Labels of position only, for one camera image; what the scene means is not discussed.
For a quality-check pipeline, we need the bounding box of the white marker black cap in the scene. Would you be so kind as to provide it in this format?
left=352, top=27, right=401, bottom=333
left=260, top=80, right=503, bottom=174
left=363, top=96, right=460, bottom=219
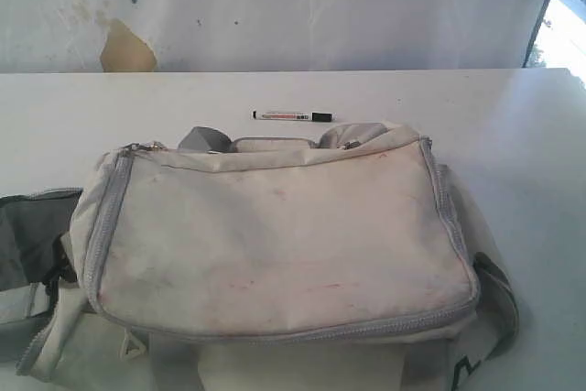
left=252, top=110, right=334, bottom=123

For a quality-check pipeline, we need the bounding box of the white grey duffel bag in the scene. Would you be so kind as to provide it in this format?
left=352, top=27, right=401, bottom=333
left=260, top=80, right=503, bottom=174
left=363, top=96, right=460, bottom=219
left=1, top=124, right=519, bottom=390

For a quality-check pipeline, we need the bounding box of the black window frame post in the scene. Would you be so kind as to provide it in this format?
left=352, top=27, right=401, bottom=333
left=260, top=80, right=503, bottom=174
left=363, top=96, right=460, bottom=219
left=520, top=0, right=571, bottom=69

